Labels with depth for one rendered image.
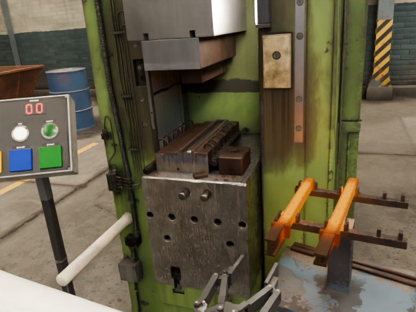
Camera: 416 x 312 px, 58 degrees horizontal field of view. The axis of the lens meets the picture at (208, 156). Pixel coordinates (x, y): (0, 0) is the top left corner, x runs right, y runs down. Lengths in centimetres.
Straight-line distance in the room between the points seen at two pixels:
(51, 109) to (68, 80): 443
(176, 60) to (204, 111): 56
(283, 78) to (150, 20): 46
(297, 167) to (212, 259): 45
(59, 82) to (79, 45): 314
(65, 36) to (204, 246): 809
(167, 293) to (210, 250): 30
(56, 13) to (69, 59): 97
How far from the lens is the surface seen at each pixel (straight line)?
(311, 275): 127
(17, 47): 1011
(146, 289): 192
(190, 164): 132
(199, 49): 121
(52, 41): 940
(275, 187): 142
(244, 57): 167
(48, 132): 143
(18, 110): 149
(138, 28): 129
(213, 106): 174
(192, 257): 143
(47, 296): 42
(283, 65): 127
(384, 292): 125
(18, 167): 144
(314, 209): 145
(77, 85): 592
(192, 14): 121
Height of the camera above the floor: 141
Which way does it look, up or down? 19 degrees down
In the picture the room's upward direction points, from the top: 4 degrees counter-clockwise
